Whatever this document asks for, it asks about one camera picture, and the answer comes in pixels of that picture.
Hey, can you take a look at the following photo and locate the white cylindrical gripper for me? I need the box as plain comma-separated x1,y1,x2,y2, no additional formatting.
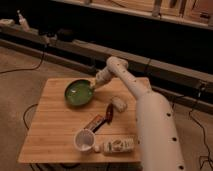
90,67,113,90

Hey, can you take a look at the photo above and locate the white spray bottle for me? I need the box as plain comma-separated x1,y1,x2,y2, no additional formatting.
17,11,30,31

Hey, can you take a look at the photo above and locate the white plastic cup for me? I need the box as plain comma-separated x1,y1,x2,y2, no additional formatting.
74,129,95,153

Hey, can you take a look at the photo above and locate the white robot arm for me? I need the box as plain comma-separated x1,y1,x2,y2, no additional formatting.
93,56,186,171

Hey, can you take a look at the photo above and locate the black floor cable left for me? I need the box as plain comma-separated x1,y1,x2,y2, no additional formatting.
0,46,47,75

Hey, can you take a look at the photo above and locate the black cable right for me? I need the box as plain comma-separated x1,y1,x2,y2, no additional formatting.
166,84,213,169

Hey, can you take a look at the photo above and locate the black round device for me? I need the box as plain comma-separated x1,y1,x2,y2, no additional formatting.
56,29,75,42

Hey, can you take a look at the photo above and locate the black cable under table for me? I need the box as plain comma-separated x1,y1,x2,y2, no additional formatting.
22,102,40,130

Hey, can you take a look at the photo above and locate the clear plastic bottle lying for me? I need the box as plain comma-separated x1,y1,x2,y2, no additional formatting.
94,138,135,155

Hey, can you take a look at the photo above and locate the green ceramic bowl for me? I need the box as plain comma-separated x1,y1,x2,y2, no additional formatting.
64,79,94,107

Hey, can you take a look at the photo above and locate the dark brown chocolate bar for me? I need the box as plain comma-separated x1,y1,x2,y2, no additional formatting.
85,115,106,133

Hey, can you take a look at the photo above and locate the small brown oval object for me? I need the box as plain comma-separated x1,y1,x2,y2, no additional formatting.
105,103,114,124

